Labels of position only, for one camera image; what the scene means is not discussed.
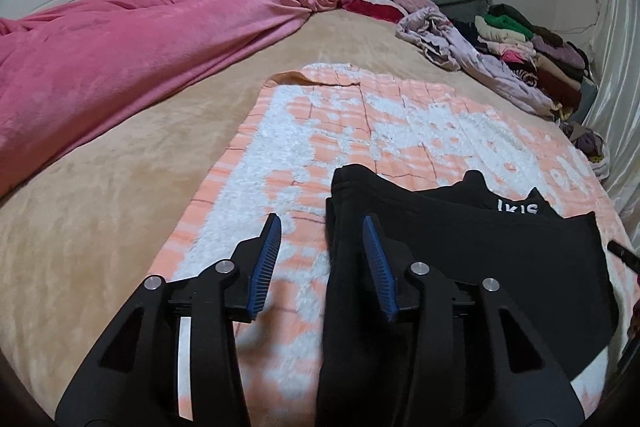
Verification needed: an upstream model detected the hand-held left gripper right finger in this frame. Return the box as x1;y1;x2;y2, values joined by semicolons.
362;215;588;427

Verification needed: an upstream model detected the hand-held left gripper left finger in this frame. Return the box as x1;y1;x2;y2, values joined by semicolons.
54;213;283;427

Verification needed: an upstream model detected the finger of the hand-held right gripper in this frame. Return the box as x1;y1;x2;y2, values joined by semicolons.
607;241;640;273

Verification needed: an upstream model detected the black t-shirt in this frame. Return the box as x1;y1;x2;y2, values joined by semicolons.
315;163;621;427

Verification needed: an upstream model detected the pile of folded clothes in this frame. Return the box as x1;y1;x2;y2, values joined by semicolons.
452;4;598;122

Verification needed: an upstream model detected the purple cloth bundle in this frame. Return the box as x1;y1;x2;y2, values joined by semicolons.
557;119;611;178

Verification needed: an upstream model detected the peach white printed blanket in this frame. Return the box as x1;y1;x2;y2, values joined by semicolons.
165;63;633;427

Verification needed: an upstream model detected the white satin curtain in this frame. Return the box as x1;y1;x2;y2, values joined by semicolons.
582;0;640;218

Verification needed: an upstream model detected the lilac garment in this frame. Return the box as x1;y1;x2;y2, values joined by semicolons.
396;6;556;118

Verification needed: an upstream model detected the pink velvet duvet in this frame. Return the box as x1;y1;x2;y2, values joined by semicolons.
0;0;343;198

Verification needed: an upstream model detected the red cloth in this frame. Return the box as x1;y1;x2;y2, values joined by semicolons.
342;0;408;24

